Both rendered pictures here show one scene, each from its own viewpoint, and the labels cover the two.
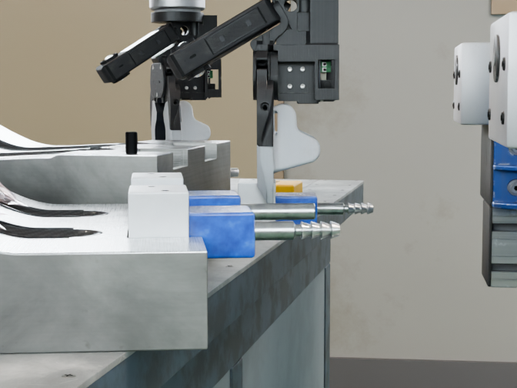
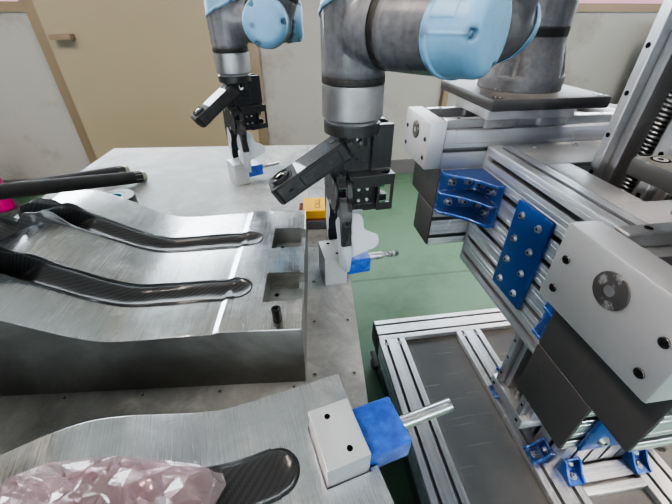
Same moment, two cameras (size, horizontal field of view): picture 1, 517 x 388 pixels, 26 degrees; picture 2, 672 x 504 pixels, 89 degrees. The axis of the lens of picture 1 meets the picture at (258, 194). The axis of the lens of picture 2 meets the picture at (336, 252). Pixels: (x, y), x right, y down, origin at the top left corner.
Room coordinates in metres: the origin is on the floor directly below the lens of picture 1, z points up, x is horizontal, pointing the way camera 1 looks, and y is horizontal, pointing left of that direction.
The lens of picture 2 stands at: (0.66, 0.11, 1.16)
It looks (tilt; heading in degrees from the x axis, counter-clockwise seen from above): 35 degrees down; 345
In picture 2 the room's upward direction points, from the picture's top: straight up
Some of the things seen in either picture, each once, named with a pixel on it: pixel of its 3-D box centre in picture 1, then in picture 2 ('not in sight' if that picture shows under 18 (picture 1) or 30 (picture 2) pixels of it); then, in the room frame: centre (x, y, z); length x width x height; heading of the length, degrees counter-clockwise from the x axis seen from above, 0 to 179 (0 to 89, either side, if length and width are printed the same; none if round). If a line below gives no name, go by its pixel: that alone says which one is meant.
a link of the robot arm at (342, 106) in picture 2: not in sight; (351, 102); (1.09, -0.03, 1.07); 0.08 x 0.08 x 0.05
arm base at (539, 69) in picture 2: not in sight; (525, 57); (1.28, -0.42, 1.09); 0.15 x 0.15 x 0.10
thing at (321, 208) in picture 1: (305, 208); (360, 257); (1.08, -0.05, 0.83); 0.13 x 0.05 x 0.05; 89
